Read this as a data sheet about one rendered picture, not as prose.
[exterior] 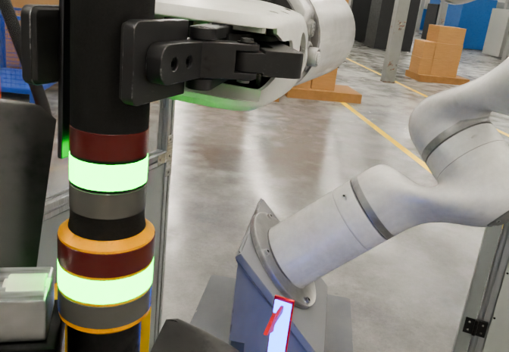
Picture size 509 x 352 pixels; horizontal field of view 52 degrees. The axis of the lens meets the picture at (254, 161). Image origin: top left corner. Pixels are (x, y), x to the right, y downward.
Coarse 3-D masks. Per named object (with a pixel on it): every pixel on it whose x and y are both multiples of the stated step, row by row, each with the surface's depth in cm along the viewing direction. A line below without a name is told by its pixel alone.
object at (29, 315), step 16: (0, 272) 25; (16, 272) 25; (32, 272) 25; (48, 272) 25; (0, 288) 24; (0, 304) 23; (16, 304) 23; (32, 304) 23; (48, 304) 24; (0, 320) 23; (16, 320) 23; (32, 320) 23; (48, 320) 24; (0, 336) 23; (16, 336) 23; (32, 336) 24; (48, 336) 24; (64, 336) 27
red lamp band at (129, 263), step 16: (64, 256) 23; (80, 256) 22; (96, 256) 22; (112, 256) 22; (128, 256) 23; (144, 256) 24; (80, 272) 23; (96, 272) 23; (112, 272) 23; (128, 272) 23
